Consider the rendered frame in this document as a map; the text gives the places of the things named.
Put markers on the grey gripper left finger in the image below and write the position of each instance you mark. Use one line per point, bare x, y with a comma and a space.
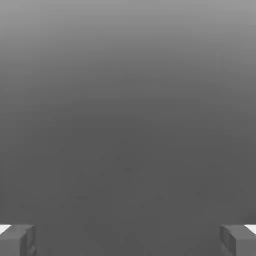
14, 242

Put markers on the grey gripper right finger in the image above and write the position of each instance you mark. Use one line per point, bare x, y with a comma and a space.
240, 242

